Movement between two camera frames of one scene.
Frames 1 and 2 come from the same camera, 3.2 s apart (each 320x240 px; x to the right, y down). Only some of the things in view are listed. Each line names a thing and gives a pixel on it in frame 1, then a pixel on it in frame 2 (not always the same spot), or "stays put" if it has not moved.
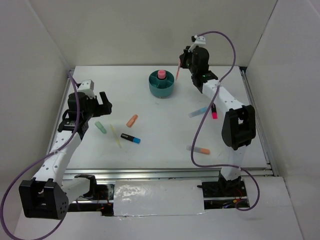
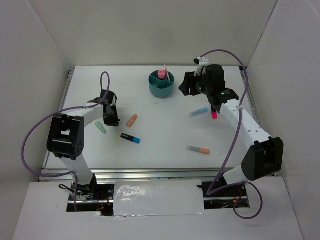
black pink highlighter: x=214 y=113 stays put
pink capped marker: x=161 y=74 stays put
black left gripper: x=103 y=109 -> x=114 y=121
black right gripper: x=184 y=56 -> x=189 y=81
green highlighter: x=98 y=124 stays put
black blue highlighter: x=134 y=139 stays put
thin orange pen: x=178 y=71 -> x=169 y=77
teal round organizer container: x=161 y=88 stays put
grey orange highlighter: x=197 y=149 stays put
